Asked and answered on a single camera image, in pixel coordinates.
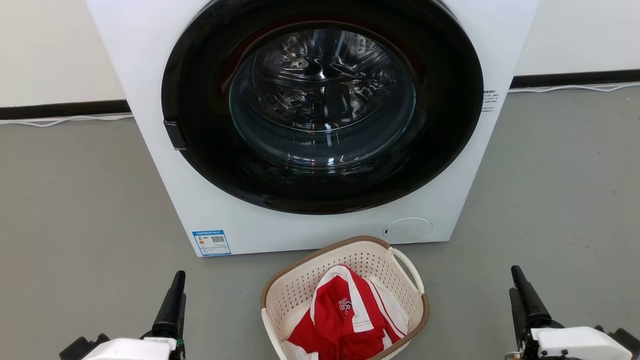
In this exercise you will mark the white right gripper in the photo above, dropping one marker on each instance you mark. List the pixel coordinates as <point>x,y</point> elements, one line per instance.
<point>575,344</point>

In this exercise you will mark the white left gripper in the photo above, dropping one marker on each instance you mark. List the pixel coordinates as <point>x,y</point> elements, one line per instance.
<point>125,349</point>

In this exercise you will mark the cream perforated laundry basket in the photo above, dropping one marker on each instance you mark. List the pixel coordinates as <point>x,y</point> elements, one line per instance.
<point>295,295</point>

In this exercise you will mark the blue energy label sticker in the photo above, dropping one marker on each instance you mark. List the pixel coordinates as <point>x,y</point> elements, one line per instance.
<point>212,243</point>

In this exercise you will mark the round white filter cover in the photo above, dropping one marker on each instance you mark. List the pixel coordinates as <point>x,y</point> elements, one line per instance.
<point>407,230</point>

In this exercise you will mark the black round washer door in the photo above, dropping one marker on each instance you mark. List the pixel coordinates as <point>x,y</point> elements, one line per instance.
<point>200,150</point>

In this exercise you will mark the red and white shirt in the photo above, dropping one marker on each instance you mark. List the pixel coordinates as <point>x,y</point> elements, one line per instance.
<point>335,325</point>

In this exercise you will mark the small text sticker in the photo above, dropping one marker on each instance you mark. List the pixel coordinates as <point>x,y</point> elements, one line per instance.
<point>490,100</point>

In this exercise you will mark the white front-load washing machine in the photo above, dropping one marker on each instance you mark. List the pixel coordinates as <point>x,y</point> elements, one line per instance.
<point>150,60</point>

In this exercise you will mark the steel washing drum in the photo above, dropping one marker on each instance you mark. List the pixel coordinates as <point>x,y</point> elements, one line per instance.
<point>320,90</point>

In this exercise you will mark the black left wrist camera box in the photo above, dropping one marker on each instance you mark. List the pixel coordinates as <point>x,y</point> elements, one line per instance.
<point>80,348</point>

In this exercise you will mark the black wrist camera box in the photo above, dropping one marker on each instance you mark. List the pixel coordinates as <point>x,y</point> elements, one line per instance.
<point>80,348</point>
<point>627,341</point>

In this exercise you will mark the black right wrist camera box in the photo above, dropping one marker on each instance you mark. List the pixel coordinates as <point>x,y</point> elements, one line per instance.
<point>627,341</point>

